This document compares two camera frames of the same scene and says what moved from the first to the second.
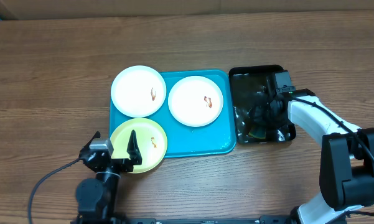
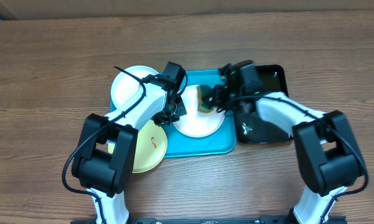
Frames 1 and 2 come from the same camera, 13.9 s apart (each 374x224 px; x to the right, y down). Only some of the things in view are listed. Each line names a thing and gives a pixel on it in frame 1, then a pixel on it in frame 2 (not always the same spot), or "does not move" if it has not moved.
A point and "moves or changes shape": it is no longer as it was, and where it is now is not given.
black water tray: (261, 113) does not move
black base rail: (107, 219) does not move
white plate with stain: (195, 101) moves or changes shape
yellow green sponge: (257, 132) → (205, 98)
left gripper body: (121, 166) → (172, 114)
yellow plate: (150, 139) does not move
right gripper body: (270, 121) → (227, 102)
